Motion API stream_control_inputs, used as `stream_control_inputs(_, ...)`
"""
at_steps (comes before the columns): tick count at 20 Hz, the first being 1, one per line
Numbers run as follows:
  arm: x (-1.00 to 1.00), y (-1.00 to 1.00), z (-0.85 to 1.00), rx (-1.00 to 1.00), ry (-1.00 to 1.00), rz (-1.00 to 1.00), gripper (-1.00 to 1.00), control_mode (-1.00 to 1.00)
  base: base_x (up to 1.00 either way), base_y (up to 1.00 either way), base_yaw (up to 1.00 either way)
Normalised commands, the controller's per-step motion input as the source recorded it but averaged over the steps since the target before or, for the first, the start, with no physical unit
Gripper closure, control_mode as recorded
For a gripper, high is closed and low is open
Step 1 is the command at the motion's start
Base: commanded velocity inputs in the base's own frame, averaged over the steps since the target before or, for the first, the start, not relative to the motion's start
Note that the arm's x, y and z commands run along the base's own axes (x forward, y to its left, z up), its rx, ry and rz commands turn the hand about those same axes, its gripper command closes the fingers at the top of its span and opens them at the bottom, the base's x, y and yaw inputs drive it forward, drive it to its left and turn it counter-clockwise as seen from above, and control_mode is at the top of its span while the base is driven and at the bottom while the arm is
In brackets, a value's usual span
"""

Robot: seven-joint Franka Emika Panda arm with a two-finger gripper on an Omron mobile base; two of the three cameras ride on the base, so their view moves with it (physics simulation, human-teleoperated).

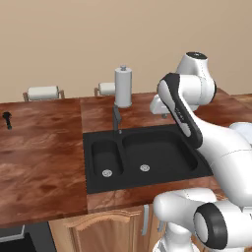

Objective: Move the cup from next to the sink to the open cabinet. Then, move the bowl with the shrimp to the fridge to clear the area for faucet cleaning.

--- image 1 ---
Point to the black double sink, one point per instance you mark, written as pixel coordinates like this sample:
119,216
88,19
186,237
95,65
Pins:
154,147

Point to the small black utensil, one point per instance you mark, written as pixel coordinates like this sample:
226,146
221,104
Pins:
7,119

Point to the wooden cabinet door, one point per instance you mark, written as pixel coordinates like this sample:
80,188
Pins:
155,238
105,231

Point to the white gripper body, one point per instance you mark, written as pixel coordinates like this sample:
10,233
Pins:
157,105

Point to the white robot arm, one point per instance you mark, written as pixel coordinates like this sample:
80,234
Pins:
226,154

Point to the dark grey faucet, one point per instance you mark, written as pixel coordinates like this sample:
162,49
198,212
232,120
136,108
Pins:
116,118

